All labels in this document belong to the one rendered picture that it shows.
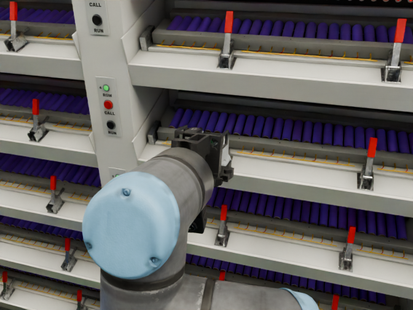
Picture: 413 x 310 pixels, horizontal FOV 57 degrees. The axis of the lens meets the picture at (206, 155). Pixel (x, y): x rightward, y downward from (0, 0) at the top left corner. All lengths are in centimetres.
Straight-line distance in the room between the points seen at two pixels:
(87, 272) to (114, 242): 77
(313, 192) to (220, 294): 38
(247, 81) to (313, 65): 11
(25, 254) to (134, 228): 91
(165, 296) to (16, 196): 77
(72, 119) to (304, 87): 53
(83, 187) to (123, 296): 65
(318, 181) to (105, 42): 47
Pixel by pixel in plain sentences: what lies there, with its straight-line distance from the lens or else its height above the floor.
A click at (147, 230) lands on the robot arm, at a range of 35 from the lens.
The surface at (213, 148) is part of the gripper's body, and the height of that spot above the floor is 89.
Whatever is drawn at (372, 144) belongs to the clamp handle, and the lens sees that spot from 73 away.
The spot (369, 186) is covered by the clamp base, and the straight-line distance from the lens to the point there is 75.
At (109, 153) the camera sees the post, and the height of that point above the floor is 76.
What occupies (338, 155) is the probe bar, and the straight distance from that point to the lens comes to 78.
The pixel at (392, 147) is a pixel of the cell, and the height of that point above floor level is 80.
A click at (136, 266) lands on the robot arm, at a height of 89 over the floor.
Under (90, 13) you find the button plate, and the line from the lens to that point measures 74.
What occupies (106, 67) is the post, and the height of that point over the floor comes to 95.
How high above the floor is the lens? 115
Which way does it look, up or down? 29 degrees down
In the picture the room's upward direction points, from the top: straight up
